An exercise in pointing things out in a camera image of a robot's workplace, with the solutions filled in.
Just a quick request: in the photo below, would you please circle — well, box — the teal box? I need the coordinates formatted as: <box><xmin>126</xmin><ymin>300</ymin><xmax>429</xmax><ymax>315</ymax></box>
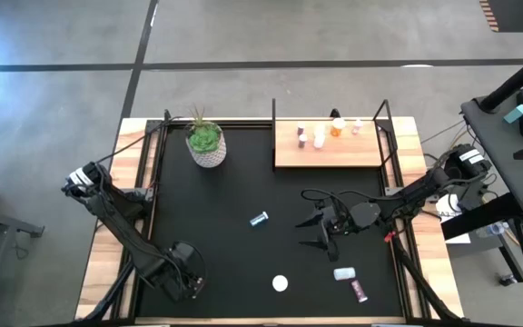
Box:
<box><xmin>503</xmin><ymin>104</ymin><xmax>523</xmax><ymax>124</ymax></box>

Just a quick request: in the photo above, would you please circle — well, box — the striped floor mat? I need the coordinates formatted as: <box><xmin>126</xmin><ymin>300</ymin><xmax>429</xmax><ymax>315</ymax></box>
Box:
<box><xmin>479</xmin><ymin>0</ymin><xmax>523</xmax><ymax>34</ymax></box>

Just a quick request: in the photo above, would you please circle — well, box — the green succulent plant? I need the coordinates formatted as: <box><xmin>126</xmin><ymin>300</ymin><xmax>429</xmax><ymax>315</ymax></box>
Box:
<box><xmin>187</xmin><ymin>104</ymin><xmax>223</xmax><ymax>154</ymax></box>

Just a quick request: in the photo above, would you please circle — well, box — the white paper sheet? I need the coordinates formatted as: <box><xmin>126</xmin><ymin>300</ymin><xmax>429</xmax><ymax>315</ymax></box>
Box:
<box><xmin>436</xmin><ymin>194</ymin><xmax>471</xmax><ymax>245</ymax></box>

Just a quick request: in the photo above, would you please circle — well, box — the black pole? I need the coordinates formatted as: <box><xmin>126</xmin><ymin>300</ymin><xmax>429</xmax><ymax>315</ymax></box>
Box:
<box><xmin>478</xmin><ymin>45</ymin><xmax>523</xmax><ymax>114</ymax></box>

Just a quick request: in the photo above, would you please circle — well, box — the small orange pill bottle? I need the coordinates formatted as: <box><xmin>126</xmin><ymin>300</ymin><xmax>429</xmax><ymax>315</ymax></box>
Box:
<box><xmin>331</xmin><ymin>116</ymin><xmax>347</xmax><ymax>138</ymax></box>

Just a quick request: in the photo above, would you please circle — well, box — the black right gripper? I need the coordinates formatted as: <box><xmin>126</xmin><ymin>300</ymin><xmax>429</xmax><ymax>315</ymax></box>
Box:
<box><xmin>294</xmin><ymin>203</ymin><xmax>356</xmax><ymax>263</ymax></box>

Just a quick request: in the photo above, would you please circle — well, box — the clear water bottle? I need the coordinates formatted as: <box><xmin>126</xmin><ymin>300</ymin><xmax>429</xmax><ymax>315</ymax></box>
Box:
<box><xmin>477</xmin><ymin>221</ymin><xmax>510</xmax><ymax>240</ymax></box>

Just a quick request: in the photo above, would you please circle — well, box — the black table mat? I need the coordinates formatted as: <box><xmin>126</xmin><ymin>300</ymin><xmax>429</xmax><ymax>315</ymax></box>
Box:
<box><xmin>136</xmin><ymin>120</ymin><xmax>406</xmax><ymax>319</ymax></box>

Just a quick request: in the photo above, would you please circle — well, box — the white geometric plant pot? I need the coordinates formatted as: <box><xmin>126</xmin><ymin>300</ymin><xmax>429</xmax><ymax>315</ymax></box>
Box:
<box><xmin>185</xmin><ymin>129</ymin><xmax>227</xmax><ymax>169</ymax></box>

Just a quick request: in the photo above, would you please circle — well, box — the blue bottle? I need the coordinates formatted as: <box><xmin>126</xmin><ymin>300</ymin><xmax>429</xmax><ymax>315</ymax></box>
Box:
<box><xmin>249</xmin><ymin>211</ymin><xmax>270</xmax><ymax>228</ymax></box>

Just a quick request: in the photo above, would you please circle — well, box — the black metal rig frame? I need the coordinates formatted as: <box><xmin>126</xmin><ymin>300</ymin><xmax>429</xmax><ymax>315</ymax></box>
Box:
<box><xmin>79</xmin><ymin>107</ymin><xmax>465</xmax><ymax>326</ymax></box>

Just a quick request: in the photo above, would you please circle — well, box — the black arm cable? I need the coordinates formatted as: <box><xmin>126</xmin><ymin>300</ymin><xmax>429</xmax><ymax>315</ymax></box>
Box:
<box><xmin>94</xmin><ymin>115</ymin><xmax>195</xmax><ymax>165</ymax></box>

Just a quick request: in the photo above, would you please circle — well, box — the wooden shelf black frame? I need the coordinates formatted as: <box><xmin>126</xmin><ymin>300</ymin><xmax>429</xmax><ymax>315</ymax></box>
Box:
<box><xmin>270</xmin><ymin>97</ymin><xmax>401</xmax><ymax>172</ymax></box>

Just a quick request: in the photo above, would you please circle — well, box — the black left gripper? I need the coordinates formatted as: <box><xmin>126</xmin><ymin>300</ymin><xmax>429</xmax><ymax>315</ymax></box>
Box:
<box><xmin>161</xmin><ymin>243</ymin><xmax>207</xmax><ymax>303</ymax></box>

